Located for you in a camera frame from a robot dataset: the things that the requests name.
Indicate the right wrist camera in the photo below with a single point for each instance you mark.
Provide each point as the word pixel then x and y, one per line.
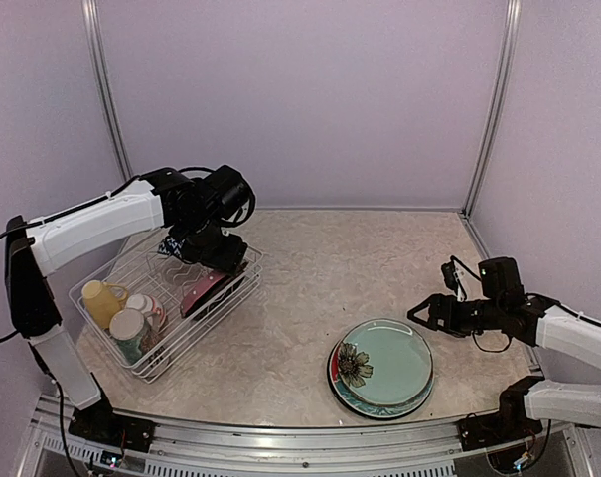
pixel 452 280

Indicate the dark patterned plate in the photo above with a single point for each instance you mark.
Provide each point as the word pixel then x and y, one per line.
pixel 225 292

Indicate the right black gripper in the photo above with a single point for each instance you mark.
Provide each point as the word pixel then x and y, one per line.
pixel 438 302

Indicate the black rimmed plate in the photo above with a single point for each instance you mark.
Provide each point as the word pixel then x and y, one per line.
pixel 379 415

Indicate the right aluminium frame post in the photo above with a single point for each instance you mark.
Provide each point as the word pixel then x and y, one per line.
pixel 496 106

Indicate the left aluminium frame post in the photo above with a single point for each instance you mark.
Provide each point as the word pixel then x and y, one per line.
pixel 96 48

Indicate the white wire dish rack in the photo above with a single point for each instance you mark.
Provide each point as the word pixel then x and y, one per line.
pixel 141 269

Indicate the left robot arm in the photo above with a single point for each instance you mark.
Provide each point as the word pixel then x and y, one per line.
pixel 198 207

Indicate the blue white patterned bowl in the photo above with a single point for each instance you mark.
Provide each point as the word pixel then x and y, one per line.
pixel 171 247

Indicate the yellow ceramic mug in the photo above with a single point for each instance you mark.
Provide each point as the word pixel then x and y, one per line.
pixel 103 300

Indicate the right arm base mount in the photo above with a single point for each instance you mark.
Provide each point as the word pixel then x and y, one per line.
pixel 507 424

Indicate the aluminium frame post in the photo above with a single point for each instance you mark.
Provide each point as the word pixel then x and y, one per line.
pixel 96 48
pixel 496 106

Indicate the front aluminium rail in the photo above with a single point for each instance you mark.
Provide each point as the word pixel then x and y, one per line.
pixel 183 447

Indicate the white red patterned cup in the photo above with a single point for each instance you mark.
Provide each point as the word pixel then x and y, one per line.
pixel 152 309

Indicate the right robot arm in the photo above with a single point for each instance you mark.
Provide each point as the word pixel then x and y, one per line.
pixel 533 319

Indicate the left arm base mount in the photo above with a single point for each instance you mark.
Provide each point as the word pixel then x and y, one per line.
pixel 99 423

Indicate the floral green mug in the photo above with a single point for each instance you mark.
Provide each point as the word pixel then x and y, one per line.
pixel 133 334

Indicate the light green flower plate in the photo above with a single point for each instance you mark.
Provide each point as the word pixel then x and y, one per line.
pixel 385 363

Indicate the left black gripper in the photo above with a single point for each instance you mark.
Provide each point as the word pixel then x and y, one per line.
pixel 229 260

